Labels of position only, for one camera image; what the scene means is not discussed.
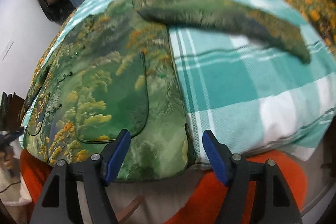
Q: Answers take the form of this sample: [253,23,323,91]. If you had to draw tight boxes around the teal white plaid blanket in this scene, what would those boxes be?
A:
[35,0,335,164]

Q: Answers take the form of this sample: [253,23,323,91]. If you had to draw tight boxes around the dark wooden cabinet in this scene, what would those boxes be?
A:
[0,92,24,131]

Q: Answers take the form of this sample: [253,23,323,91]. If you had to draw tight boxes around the green landscape print garment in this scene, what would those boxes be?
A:
[22,0,310,181]

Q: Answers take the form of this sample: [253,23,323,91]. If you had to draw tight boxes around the orange trousers of person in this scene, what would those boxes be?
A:
[20,149,307,223]

